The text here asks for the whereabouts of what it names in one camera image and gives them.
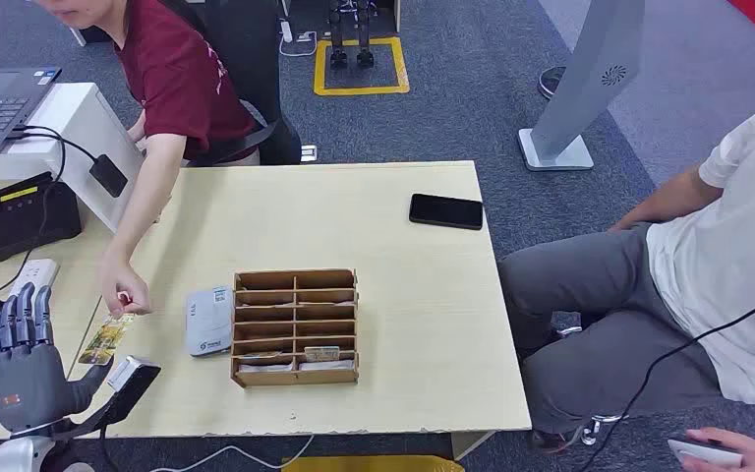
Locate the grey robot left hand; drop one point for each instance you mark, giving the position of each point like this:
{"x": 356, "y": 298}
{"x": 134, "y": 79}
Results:
{"x": 29, "y": 384}

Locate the autumn forest hotel card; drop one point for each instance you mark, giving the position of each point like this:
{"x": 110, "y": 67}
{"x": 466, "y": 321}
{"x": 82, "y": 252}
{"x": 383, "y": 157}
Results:
{"x": 104, "y": 342}

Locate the white handheld controller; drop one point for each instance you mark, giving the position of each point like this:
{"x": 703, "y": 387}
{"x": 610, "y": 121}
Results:
{"x": 703, "y": 453}

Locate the wooden card organizer box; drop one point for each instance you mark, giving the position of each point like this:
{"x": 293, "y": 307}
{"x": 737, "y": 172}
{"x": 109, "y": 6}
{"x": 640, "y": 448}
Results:
{"x": 294, "y": 378}

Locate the person's right forearm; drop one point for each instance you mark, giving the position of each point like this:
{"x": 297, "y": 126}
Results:
{"x": 670, "y": 199}

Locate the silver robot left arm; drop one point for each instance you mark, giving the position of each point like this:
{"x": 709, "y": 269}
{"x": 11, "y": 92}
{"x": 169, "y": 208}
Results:
{"x": 19, "y": 456}

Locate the person's left forearm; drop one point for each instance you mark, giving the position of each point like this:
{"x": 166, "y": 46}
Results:
{"x": 143, "y": 202}

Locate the white card reader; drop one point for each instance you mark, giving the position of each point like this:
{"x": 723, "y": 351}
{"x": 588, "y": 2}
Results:
{"x": 208, "y": 322}

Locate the white flat card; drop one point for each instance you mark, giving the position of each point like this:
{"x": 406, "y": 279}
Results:
{"x": 325, "y": 366}
{"x": 263, "y": 368}

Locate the person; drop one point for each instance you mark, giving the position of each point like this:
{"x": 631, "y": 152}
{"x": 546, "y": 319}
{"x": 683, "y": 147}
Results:
{"x": 175, "y": 78}
{"x": 729, "y": 260}

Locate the upright patterned card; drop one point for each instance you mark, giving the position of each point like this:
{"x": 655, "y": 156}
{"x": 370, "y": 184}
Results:
{"x": 322, "y": 354}

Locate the black power adapter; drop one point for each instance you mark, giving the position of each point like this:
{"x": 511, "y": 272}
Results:
{"x": 108, "y": 176}

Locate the black terminal yellow label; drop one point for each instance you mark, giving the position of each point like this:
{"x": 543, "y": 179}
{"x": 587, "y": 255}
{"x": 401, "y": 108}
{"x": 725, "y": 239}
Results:
{"x": 26, "y": 225}

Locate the white laptop riser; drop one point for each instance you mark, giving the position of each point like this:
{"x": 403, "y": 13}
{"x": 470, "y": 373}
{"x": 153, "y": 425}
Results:
{"x": 78, "y": 124}

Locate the chrome chair base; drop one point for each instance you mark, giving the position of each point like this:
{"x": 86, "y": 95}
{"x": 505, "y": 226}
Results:
{"x": 602, "y": 427}

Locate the dark sports shoe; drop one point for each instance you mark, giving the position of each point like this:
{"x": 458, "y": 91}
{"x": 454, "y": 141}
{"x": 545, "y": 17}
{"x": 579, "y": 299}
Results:
{"x": 556, "y": 441}

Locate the black office chair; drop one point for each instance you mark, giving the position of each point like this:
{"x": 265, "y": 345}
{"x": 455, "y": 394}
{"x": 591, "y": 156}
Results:
{"x": 247, "y": 52}

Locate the small white power strip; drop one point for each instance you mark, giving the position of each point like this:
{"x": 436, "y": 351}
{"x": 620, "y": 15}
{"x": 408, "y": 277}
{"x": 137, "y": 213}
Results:
{"x": 286, "y": 31}

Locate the yellow floor tape square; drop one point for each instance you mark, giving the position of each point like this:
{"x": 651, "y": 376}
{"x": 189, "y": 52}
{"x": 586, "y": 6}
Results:
{"x": 361, "y": 90}

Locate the yellow object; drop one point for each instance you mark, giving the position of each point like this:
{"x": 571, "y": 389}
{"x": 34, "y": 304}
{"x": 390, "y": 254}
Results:
{"x": 377, "y": 465}

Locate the black robot legs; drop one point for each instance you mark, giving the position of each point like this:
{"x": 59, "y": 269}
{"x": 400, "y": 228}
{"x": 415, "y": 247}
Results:
{"x": 336, "y": 58}

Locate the black smartphone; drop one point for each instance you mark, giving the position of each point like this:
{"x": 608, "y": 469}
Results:
{"x": 446, "y": 212}

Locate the grey kiosk stand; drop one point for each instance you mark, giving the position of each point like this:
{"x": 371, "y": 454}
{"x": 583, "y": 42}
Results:
{"x": 586, "y": 78}

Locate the black shoe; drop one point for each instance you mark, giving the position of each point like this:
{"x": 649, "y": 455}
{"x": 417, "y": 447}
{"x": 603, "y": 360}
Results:
{"x": 549, "y": 81}

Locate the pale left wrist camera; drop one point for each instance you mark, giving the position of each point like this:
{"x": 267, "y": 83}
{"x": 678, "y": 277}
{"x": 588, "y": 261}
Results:
{"x": 123, "y": 372}

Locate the silver metal floor bracket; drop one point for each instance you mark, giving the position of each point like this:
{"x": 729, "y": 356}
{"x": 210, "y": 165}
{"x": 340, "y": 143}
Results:
{"x": 308, "y": 154}

